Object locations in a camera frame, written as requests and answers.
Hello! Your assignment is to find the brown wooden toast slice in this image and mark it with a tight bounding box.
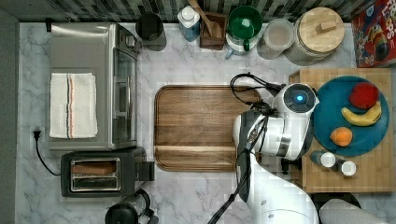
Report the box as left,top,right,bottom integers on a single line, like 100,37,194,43
71,163,116,175

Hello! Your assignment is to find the stainless toaster oven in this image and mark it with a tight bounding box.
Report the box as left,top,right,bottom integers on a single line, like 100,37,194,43
49,22,140,151

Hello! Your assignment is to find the wooden drawer box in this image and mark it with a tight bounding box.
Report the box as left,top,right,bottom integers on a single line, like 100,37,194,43
289,68,395,193

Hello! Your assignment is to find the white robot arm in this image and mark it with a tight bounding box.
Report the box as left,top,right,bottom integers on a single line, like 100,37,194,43
233,83,319,224

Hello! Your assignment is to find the froot loops cereal box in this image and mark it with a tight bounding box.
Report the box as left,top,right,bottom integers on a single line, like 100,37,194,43
351,0,396,68

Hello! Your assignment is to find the blue plate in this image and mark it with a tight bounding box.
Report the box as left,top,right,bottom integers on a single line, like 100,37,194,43
311,76,389,157

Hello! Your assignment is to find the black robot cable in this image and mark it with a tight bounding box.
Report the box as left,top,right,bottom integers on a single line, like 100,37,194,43
206,72,287,224

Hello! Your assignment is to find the wooden cutting board tray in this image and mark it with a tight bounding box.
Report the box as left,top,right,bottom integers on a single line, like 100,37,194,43
154,85,261,172

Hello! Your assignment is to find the red apple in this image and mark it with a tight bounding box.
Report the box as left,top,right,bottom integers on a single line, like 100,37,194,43
348,82,379,109

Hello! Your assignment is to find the black toaster power cord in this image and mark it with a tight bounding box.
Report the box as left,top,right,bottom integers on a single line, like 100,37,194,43
33,130,62,177

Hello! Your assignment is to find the orange fruit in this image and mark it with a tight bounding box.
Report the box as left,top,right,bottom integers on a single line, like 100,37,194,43
330,127,353,147

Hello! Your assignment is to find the glass french press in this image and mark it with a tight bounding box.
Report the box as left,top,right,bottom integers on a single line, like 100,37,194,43
105,189,159,224

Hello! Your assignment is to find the black paper towel holder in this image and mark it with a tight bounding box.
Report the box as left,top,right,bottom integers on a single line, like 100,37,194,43
311,192,361,224

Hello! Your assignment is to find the white striped towel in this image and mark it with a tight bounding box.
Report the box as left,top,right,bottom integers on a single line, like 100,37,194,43
49,73,98,139

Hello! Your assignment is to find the light blue white mug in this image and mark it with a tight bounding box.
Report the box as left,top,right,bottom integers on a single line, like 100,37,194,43
226,34,258,59

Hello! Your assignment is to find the glass jar of grains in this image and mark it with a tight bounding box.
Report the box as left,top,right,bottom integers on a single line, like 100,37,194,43
257,19,295,60

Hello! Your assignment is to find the black drawer handle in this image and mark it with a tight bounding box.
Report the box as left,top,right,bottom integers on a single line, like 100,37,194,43
281,159,302,175

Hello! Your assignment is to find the green mug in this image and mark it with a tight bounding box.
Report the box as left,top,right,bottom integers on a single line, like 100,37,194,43
226,6,262,51

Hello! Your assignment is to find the blue shaker white lid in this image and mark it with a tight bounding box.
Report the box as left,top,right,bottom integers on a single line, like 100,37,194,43
310,150,336,168

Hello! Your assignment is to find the glass jar wooden lid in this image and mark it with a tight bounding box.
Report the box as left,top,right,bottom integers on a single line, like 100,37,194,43
285,7,345,66

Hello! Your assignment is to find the dark shaker white lid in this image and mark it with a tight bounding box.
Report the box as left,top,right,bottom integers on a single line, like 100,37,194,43
332,159,357,176

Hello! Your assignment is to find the blue bottle white cap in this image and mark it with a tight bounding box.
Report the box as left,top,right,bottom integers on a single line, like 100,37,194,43
177,6,200,42

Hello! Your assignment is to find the yellow banana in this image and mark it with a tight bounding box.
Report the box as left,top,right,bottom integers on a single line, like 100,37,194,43
341,101,382,127

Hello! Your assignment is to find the brown wooden utensil box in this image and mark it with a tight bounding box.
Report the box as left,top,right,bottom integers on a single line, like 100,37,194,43
199,12,228,50

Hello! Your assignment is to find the wooden spoon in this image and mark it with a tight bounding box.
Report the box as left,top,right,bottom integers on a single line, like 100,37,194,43
188,0,222,38

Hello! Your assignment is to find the grey two-slot toaster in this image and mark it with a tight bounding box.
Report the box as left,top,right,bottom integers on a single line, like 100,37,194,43
61,147,155,198

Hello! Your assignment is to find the black cup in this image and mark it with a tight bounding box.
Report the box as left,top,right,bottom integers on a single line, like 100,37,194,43
135,13,166,51

